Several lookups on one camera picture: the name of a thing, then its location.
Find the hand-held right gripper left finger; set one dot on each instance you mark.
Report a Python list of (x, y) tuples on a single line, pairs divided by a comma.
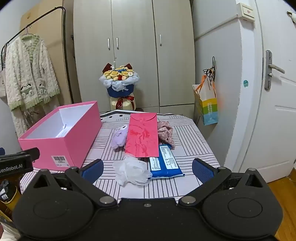
[(92, 170)]

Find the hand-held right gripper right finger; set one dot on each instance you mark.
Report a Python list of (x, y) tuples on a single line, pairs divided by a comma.
[(202, 171)]

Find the pink cardboard box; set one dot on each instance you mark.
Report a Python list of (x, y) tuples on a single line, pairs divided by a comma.
[(76, 136)]

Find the purple plush toy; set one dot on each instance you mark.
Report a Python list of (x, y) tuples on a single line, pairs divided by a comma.
[(119, 138)]

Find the pink floral scrunchie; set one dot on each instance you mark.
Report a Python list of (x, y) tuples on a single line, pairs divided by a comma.
[(165, 133)]

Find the yellow container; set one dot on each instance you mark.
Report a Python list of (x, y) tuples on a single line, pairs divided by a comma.
[(12, 199)]

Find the white mesh bath sponge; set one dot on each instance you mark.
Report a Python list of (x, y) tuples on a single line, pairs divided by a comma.
[(131, 170)]

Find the blue wet wipes pack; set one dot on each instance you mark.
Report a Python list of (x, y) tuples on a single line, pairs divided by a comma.
[(161, 164)]

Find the fluffy white pants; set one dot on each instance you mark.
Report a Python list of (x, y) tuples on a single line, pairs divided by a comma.
[(23, 118)]

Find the red paper envelope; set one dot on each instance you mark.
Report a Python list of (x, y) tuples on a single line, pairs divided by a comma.
[(142, 136)]

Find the colourful paper gift bag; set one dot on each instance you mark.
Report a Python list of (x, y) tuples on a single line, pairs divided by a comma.
[(209, 109)]

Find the yellow flower bouquet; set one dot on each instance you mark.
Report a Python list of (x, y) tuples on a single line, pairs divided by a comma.
[(120, 88)]

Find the white door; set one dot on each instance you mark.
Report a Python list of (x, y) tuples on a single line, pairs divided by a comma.
[(277, 115)]

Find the fluffy white green cardigan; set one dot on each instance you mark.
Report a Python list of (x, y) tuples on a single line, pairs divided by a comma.
[(27, 69)]

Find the green round sticker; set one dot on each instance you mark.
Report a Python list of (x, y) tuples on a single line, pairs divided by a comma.
[(245, 83)]

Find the beige wardrobe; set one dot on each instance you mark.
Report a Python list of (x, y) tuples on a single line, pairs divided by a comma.
[(136, 58)]

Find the beige wooden panel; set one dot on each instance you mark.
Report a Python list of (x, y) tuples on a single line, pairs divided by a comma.
[(55, 46)]

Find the black clothes rack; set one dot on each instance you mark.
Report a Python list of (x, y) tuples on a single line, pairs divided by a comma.
[(46, 14)]

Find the white wall box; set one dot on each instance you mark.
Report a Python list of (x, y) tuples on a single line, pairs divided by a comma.
[(246, 11)]

